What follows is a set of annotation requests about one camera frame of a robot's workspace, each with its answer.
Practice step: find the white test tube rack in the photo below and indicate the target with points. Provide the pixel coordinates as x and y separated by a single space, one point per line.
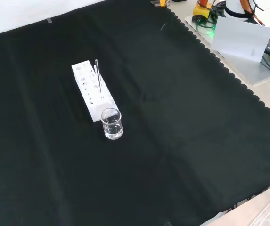
94 111

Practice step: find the clear glass rod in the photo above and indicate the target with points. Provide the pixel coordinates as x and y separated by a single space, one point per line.
98 75

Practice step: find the small clear glass beaker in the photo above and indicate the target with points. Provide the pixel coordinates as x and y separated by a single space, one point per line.
112 132

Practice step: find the black bench cloth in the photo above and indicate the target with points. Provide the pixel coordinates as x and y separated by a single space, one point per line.
163 146

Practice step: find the hex key set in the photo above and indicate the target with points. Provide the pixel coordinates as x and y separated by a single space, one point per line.
160 2

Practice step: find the grey tape piece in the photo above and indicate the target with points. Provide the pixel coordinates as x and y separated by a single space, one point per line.
49 20
167 223

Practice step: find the yellow stop button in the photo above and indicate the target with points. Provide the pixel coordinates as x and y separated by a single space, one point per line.
202 10

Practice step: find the pale board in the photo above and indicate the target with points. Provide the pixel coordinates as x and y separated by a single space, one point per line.
240 37

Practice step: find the clear plastic box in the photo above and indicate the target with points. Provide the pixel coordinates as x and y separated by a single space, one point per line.
269 207

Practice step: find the grey metal base plate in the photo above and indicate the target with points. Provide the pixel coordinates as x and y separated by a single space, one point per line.
249 71

